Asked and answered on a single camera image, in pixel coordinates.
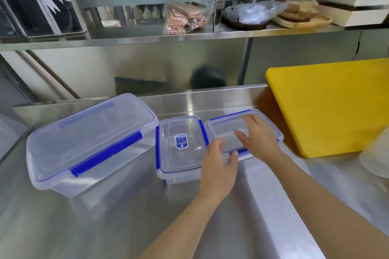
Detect person's left hand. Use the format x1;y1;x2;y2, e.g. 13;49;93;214
199;139;239;197

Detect person's right hand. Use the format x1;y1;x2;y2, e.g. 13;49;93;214
234;114;285;162

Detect small clear blue-clip container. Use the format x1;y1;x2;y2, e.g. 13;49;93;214
204;109;284;163

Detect person's left forearm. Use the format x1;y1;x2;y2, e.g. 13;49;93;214
138;188;235;259

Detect person's right forearm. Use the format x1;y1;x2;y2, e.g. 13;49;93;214
267;148;389;259

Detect medium clear labelled container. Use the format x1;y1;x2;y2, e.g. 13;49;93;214
155;115;210;185

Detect yellow cutting board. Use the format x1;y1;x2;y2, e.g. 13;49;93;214
265;58;389;159

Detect dark wooden bowl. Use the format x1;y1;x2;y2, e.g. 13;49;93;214
221;7;271;31

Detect stainless steel shelf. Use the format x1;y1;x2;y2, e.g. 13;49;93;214
0;20;389;53

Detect crumpled clear plastic bag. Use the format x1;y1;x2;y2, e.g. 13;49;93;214
225;0;290;24

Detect bag of brown crackers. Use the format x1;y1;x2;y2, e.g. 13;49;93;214
164;2;211;35

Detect white plastic tub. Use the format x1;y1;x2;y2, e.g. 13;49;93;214
359;128;389;181

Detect stack of wooden trays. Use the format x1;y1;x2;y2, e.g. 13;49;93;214
271;0;333;29

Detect large clear blue-clip container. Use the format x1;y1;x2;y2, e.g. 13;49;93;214
26;93;159;198

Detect dark gift box white ribbon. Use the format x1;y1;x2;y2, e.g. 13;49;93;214
0;0;84;38

